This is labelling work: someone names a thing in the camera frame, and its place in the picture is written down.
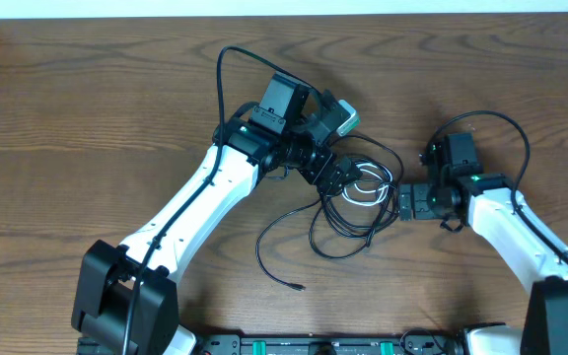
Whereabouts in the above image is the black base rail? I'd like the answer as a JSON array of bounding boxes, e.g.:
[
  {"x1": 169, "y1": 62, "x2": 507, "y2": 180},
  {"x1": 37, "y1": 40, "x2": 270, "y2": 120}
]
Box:
[{"x1": 192, "y1": 329, "x2": 469, "y2": 355}]

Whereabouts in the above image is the white cable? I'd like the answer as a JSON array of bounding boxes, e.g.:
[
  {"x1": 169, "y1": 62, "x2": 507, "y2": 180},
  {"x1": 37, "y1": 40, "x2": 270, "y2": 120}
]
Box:
[{"x1": 340, "y1": 162, "x2": 392, "y2": 207}]

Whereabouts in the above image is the right camera black cable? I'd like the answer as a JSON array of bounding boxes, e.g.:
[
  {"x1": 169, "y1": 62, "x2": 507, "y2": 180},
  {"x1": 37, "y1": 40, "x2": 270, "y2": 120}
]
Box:
[{"x1": 424, "y1": 109, "x2": 568, "y2": 297}]

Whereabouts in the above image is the camera black cable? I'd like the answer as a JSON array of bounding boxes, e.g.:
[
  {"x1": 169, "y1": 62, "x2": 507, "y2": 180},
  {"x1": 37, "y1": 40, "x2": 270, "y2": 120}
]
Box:
[
  {"x1": 424, "y1": 109, "x2": 568, "y2": 297},
  {"x1": 120, "y1": 45, "x2": 324, "y2": 355}
]

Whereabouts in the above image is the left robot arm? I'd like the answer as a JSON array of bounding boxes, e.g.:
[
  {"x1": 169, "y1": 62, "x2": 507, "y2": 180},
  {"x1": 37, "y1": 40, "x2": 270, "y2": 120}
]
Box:
[{"x1": 71, "y1": 72, "x2": 361, "y2": 354}]

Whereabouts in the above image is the left camera black cable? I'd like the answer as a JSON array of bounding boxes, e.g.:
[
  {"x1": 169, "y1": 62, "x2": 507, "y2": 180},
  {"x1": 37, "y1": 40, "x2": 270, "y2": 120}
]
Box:
[{"x1": 120, "y1": 45, "x2": 324, "y2": 355}]

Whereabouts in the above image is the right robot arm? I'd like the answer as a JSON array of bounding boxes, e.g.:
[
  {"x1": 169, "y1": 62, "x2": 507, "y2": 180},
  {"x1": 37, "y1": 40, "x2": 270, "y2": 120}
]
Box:
[{"x1": 398, "y1": 133, "x2": 568, "y2": 354}]

